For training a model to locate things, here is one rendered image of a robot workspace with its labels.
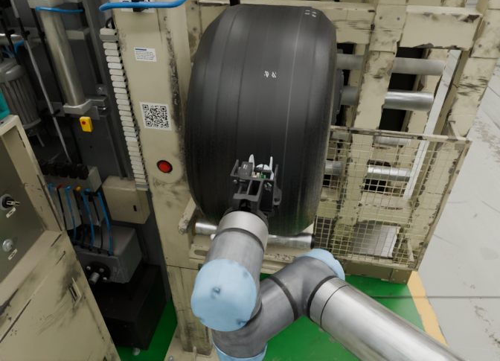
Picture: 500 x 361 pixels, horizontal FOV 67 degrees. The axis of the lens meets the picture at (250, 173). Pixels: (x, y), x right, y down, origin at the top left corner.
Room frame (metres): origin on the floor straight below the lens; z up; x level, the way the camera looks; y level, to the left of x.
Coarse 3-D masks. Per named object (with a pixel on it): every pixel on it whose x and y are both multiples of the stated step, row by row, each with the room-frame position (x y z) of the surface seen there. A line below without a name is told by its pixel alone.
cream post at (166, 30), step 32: (160, 0) 0.84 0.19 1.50; (128, 32) 0.86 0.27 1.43; (160, 32) 0.85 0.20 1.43; (128, 64) 0.86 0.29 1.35; (160, 64) 0.85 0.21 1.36; (160, 96) 0.85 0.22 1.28; (160, 160) 0.86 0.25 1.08; (160, 192) 0.86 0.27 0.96; (160, 224) 0.86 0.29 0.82; (192, 288) 0.85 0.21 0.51; (192, 320) 0.85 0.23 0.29; (192, 352) 0.86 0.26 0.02
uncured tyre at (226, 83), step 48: (240, 48) 0.75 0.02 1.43; (288, 48) 0.74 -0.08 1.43; (336, 48) 0.85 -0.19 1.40; (192, 96) 0.71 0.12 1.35; (240, 96) 0.67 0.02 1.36; (288, 96) 0.66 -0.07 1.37; (192, 144) 0.66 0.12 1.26; (240, 144) 0.63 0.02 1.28; (288, 144) 0.61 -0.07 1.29; (192, 192) 0.66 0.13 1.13; (288, 192) 0.59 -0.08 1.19
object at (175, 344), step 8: (176, 328) 0.98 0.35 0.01; (176, 344) 0.90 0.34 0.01; (168, 352) 0.86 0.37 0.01; (176, 352) 0.86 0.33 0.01; (184, 352) 0.86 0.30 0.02; (216, 352) 0.86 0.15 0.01; (168, 360) 0.83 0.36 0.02; (176, 360) 0.83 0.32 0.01; (184, 360) 0.83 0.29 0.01; (200, 360) 0.83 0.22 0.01; (208, 360) 0.83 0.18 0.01; (216, 360) 0.83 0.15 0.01
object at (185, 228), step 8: (192, 200) 0.84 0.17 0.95; (192, 208) 0.80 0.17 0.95; (184, 216) 0.77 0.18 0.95; (192, 216) 0.78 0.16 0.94; (200, 216) 0.84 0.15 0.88; (184, 224) 0.74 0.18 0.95; (192, 224) 0.76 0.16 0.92; (184, 232) 0.73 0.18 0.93; (192, 232) 0.75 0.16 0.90; (184, 240) 0.73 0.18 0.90; (192, 240) 0.75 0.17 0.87; (184, 248) 0.73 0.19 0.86
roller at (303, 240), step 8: (200, 224) 0.77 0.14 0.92; (208, 224) 0.77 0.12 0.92; (200, 232) 0.76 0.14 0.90; (208, 232) 0.75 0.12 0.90; (304, 232) 0.74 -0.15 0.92; (272, 240) 0.72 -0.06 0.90; (280, 240) 0.72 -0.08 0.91; (288, 240) 0.71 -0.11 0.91; (296, 240) 0.71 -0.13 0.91; (304, 240) 0.71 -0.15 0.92; (312, 240) 0.71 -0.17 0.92; (304, 248) 0.71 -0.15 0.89; (312, 248) 0.70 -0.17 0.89
